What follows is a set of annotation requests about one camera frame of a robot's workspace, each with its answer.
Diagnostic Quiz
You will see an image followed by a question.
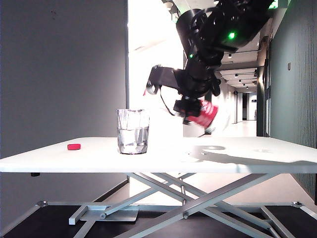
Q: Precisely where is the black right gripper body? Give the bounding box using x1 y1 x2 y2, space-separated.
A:
173 60 221 100

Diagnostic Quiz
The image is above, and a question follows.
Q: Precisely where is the clear red-label water bottle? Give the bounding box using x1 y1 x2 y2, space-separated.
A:
142 84 221 136

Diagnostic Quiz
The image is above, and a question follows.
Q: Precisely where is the faceted clear glass cup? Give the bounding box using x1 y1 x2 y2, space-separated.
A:
116 108 151 155

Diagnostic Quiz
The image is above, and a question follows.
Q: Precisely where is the large green exit sign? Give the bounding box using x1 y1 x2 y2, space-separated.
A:
268 0 291 10

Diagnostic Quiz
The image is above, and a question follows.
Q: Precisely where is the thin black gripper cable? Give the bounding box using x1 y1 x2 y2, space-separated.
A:
159 88 179 118

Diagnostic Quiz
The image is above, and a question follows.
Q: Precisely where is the silver scissor-lift table frame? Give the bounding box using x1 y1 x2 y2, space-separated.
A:
0 173 317 238

